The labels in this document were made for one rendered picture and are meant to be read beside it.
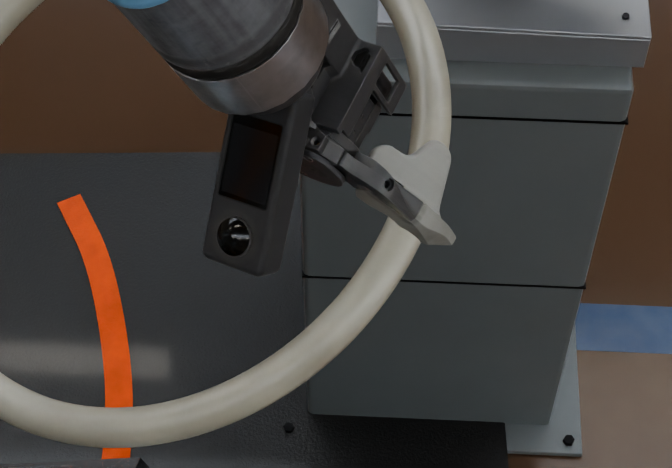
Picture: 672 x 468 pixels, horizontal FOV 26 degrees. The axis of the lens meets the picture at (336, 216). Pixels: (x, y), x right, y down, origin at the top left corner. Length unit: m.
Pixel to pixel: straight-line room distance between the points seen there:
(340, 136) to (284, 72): 0.10
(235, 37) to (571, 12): 1.01
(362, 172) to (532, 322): 1.28
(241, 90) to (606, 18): 0.98
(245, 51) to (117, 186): 1.93
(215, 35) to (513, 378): 1.59
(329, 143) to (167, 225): 1.76
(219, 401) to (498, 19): 0.79
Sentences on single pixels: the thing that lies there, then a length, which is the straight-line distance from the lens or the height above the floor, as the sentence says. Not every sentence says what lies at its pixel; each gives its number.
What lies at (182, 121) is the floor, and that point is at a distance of 2.80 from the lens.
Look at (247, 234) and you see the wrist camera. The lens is 0.88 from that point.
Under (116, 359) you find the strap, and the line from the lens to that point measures 2.49.
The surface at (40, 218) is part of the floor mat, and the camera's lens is 2.68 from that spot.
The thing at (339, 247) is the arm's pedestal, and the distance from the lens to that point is 2.00.
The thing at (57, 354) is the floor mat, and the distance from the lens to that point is 2.52.
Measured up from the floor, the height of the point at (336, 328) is 1.26.
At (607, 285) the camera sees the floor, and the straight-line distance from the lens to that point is 2.61.
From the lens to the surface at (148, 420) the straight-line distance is 1.08.
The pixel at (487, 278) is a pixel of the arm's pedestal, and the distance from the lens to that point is 2.06.
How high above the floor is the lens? 2.15
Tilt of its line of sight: 54 degrees down
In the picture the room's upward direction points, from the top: straight up
